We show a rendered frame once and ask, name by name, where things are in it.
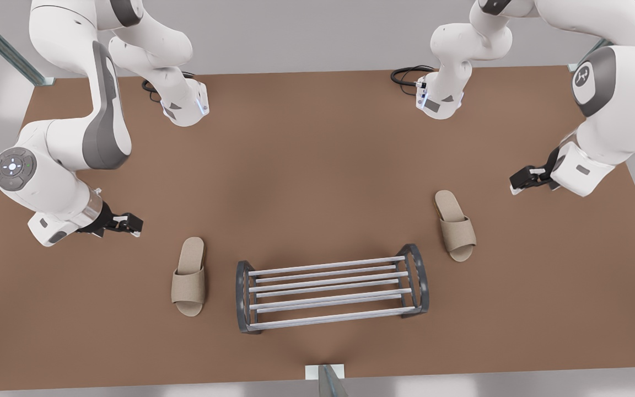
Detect grey metal shoe rack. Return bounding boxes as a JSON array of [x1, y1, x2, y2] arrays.
[[235, 243, 430, 335]]

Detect beige left slipper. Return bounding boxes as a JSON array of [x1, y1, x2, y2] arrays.
[[434, 190, 477, 263]]

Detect beige slipper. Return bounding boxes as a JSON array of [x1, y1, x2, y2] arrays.
[[434, 190, 477, 263], [171, 237, 207, 318]]

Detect beige right slipper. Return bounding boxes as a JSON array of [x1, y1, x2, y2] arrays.
[[171, 237, 207, 318]]

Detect black cable loop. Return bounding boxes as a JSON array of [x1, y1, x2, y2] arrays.
[[390, 65, 438, 98], [141, 71, 197, 104]]

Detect silver frame post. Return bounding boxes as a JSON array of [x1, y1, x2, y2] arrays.
[[0, 4, 57, 87], [305, 363, 349, 397]]

